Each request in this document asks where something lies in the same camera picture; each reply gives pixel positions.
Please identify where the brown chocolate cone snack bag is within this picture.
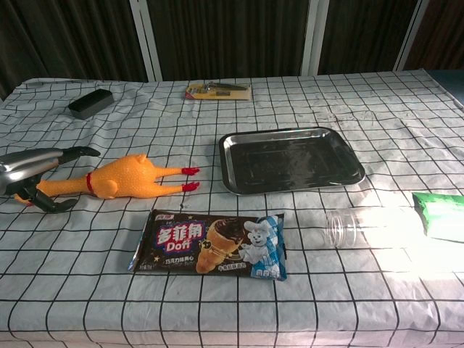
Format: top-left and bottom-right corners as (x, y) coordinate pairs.
(128, 209), (288, 281)

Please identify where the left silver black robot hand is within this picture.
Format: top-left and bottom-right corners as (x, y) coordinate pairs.
(0, 146), (102, 214)

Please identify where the white black checked tablecloth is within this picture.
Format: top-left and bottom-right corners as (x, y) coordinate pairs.
(0, 69), (464, 348)

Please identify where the green snack bag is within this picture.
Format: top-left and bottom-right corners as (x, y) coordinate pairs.
(412, 191), (464, 244)

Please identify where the yellow rubber chicken toy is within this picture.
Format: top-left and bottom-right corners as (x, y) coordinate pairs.
(13, 152), (201, 207)

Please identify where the clear plastic jar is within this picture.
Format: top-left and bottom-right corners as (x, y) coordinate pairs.
(325, 206), (425, 250)

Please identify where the blue grey padded table edge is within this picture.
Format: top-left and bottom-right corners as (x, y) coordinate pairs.
(429, 68), (464, 109)

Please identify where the stainless steel rectangular tray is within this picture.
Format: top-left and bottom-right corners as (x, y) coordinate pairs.
(218, 126), (365, 196)

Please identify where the yellow carded knife pack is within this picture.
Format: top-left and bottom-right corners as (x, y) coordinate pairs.
(184, 82), (252, 101)

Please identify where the black rectangular box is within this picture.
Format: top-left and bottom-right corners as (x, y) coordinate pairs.
(68, 89), (114, 120)

